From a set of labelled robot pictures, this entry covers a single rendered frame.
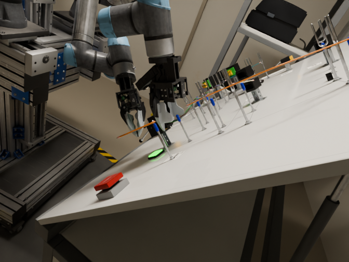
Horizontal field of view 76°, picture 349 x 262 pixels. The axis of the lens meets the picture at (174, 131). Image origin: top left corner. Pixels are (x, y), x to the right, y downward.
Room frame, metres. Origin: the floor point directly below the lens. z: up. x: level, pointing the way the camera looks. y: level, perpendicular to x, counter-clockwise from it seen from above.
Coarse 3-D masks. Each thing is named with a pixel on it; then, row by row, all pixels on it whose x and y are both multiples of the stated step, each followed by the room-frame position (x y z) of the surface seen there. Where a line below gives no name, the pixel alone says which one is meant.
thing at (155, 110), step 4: (152, 92) 0.57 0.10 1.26; (152, 96) 0.56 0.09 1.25; (152, 100) 0.55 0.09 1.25; (156, 100) 0.56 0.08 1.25; (152, 104) 0.55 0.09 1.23; (156, 104) 0.56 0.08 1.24; (152, 108) 0.55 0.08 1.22; (156, 108) 0.56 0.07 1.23; (152, 112) 0.56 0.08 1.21; (156, 112) 0.56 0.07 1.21; (156, 116) 0.56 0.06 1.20
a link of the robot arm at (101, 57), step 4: (100, 52) 0.81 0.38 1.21; (100, 56) 0.79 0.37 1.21; (104, 56) 0.80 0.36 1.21; (96, 60) 0.77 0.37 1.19; (100, 60) 0.78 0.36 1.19; (104, 60) 0.79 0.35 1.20; (96, 64) 0.77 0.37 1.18; (100, 64) 0.78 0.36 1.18; (104, 64) 0.79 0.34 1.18; (108, 64) 0.79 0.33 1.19; (96, 68) 0.78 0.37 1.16; (100, 68) 0.78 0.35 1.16; (104, 68) 0.79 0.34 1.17; (108, 68) 0.79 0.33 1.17; (112, 68) 0.79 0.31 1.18; (104, 72) 0.80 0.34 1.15; (108, 72) 0.80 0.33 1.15; (112, 72) 0.80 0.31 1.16; (108, 76) 0.83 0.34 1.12; (112, 76) 0.83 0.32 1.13
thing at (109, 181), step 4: (120, 172) 0.37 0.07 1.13; (108, 176) 0.38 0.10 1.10; (112, 176) 0.36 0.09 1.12; (116, 176) 0.36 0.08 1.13; (120, 176) 0.37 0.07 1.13; (104, 180) 0.35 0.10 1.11; (108, 180) 0.34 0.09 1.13; (112, 180) 0.34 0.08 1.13; (116, 180) 0.35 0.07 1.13; (100, 184) 0.34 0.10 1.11; (104, 184) 0.33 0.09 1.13; (108, 184) 0.33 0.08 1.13; (112, 184) 0.34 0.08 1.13; (96, 188) 0.33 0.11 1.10; (100, 188) 0.33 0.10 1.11; (104, 188) 0.33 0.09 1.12; (108, 188) 0.34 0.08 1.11
